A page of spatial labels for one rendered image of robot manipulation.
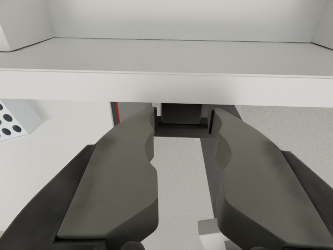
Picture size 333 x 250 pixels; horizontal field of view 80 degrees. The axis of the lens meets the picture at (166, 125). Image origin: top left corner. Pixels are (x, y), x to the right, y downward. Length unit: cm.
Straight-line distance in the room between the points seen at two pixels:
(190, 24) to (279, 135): 126
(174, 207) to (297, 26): 167
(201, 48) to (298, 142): 137
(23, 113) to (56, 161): 12
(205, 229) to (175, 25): 48
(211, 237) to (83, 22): 52
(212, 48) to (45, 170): 38
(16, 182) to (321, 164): 165
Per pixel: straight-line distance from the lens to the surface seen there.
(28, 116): 36
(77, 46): 18
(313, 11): 22
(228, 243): 59
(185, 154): 136
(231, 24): 20
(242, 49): 17
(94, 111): 33
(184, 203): 175
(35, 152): 43
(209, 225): 57
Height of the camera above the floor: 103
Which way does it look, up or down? 57 degrees down
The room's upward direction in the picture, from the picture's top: 176 degrees counter-clockwise
